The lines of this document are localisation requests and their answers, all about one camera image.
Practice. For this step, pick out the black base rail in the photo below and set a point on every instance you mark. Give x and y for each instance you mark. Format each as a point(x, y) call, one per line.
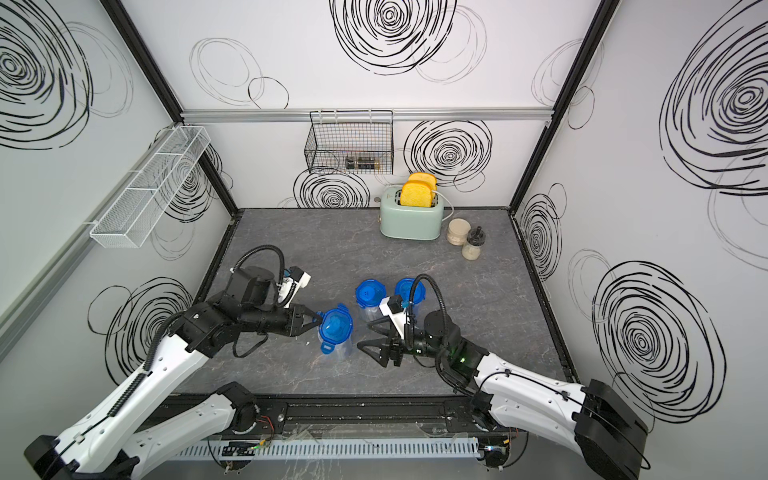
point(281, 414)

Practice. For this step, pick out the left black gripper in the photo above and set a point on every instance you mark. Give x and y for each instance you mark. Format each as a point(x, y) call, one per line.
point(298, 315)

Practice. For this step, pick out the white slotted cable duct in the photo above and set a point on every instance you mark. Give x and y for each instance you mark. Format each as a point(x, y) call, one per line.
point(331, 449)

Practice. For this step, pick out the back yellow toast slice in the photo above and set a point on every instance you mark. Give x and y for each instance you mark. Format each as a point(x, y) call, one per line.
point(425, 178)

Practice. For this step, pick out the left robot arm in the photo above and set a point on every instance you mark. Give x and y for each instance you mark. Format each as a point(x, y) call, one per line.
point(110, 443)

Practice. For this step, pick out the black-cap glass bottle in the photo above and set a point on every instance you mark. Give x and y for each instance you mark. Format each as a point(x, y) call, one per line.
point(472, 247)

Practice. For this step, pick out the front yellow toast slice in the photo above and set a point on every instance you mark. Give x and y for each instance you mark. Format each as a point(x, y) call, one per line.
point(417, 194)

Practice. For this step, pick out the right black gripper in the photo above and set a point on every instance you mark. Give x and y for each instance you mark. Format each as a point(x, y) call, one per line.
point(390, 346)

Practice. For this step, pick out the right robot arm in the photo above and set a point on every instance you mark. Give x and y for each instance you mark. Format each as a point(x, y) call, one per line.
point(592, 420)

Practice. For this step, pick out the yellow toast slice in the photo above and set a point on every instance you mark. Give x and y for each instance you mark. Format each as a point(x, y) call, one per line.
point(417, 194)
point(425, 178)

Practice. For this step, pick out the mint green toaster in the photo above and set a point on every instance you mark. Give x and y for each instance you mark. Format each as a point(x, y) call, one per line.
point(412, 223)

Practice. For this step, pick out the black wire wall basket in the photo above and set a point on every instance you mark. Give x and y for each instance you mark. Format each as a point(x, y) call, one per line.
point(351, 141)

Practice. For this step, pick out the white mesh wall shelf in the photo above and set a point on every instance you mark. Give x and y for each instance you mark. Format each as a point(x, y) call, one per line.
point(170, 183)

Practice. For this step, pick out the beige round jar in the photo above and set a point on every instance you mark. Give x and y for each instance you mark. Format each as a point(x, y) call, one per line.
point(458, 231)

